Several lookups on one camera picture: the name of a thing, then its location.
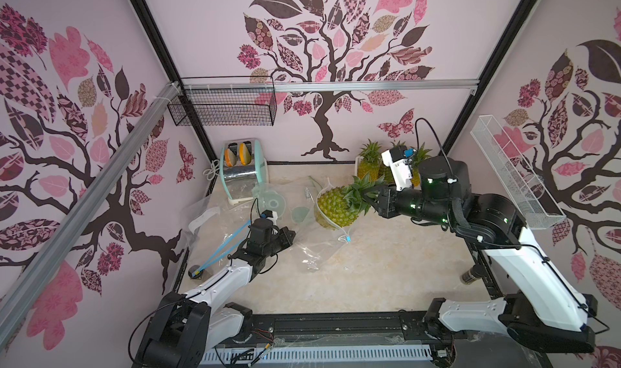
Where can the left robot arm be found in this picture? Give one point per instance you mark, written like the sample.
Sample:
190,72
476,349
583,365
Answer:
184,326

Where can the aluminium rail left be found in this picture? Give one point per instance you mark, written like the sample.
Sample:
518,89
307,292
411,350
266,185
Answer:
30,284

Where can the white vent strip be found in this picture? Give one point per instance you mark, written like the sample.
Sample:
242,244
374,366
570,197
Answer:
245,357

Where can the brown spice jar left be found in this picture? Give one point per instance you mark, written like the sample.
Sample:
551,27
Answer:
196,272

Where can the brown spice jar right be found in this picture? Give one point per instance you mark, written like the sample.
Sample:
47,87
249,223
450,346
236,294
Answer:
474,274

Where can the zip-top bag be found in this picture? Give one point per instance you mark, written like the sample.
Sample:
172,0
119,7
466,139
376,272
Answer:
210,220

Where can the aluminium rail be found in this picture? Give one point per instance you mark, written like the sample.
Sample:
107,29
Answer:
30,284
434,84

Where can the blue-zip bag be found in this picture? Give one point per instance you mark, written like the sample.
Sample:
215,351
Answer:
226,247

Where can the black wire wall basket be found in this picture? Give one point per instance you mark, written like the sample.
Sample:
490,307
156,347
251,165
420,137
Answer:
225,101

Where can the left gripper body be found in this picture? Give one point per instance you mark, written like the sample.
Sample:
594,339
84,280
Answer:
280,241

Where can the green-zip bag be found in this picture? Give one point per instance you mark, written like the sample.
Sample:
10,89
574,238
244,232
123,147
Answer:
293,202

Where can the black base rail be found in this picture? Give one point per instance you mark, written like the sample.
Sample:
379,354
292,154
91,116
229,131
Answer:
466,348

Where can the zip bag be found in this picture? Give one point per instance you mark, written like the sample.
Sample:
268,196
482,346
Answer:
317,241

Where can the white wire wall shelf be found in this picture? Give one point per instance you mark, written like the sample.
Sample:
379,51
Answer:
524,185

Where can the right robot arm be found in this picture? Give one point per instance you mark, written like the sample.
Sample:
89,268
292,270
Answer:
546,314

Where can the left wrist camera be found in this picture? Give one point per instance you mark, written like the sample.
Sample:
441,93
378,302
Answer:
270,215

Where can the white plastic basket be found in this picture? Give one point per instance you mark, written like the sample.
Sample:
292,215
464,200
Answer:
363,168

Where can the mint green toaster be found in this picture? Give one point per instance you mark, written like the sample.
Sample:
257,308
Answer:
242,167

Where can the brown spice jar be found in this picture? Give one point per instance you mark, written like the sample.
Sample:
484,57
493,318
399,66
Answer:
474,274
196,272

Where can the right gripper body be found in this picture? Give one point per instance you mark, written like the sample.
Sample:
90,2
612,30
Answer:
383,201

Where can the aluminium rail back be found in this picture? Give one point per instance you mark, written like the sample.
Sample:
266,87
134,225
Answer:
434,84

